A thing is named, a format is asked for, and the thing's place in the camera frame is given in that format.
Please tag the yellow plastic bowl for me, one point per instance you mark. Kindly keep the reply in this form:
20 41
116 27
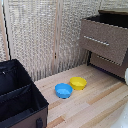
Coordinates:
78 83

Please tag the blue plastic bowl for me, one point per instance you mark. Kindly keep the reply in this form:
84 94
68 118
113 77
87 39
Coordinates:
63 90

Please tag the bamboo blind screen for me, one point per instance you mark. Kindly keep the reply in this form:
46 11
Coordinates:
40 33

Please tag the black fabric storage bag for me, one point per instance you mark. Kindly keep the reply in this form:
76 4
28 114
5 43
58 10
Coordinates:
16 96

